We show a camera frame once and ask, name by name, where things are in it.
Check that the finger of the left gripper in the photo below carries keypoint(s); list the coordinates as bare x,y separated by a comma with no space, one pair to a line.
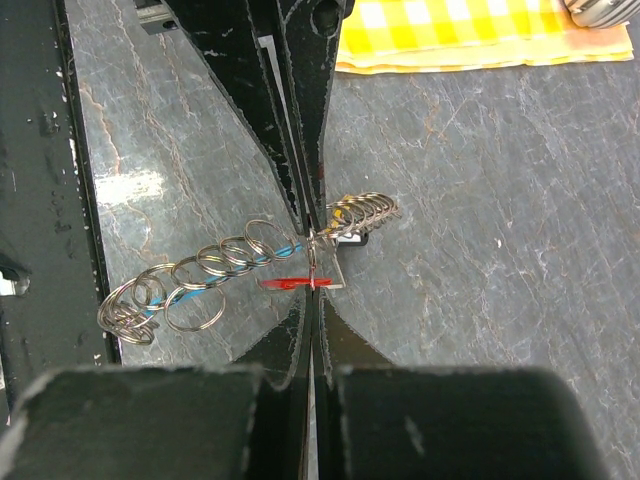
308,35
224,34

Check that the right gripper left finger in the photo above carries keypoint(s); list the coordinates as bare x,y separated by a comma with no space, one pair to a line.
283,353

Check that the black key tag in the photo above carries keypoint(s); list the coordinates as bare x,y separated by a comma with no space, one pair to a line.
353,239

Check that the yellow key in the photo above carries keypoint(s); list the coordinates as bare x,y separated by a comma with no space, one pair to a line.
336,223

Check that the grey striped mug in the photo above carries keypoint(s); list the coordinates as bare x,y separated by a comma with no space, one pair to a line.
601,14

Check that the orange checkered cloth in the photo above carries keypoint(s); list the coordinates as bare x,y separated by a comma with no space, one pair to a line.
450,36

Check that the red key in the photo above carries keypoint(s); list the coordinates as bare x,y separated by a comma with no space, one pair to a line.
313,278

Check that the blue keyring with metal rings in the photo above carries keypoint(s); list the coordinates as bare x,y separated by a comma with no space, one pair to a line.
133,311

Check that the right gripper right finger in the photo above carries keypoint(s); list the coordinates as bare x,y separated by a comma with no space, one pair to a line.
337,344

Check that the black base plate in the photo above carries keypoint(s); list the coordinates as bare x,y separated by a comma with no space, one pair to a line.
53,269

